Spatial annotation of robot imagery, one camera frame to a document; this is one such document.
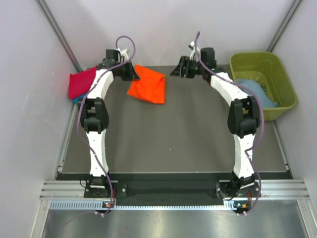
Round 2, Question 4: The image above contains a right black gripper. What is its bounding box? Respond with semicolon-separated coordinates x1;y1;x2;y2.
170;57;205;79

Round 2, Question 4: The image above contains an orange t shirt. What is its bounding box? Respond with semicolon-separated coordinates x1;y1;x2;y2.
127;64;166;105

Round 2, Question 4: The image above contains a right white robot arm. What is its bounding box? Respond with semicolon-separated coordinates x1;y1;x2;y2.
171;43;260;200

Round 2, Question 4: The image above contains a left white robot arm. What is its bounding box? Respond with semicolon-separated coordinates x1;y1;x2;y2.
77;48;140;199

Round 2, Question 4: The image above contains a folded pink t shirt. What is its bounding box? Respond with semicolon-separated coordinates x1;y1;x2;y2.
68;66;97;100

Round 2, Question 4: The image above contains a folded teal t shirt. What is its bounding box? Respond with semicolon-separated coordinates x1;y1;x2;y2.
72;95;85;104

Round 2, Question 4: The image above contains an olive green plastic bin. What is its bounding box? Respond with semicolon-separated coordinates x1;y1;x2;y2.
229;52;298;121

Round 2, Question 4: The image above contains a light blue t shirt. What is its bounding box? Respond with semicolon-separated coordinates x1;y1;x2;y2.
236;79;278;109

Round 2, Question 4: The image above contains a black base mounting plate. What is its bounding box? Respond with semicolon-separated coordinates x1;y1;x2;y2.
85;180;260;199

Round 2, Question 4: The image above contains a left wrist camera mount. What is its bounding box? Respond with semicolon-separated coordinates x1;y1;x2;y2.
117;48;130;63

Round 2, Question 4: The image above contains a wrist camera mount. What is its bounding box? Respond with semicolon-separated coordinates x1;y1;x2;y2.
117;48;130;63
188;41;200;61

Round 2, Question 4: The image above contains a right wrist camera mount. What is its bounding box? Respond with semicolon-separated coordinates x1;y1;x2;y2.
188;41;200;61

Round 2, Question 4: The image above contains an aluminium frame rail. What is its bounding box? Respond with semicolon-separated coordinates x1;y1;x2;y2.
40;179;310;200

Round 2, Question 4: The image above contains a slotted grey cable duct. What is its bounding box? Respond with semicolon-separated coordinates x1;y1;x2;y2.
50;200;247;211

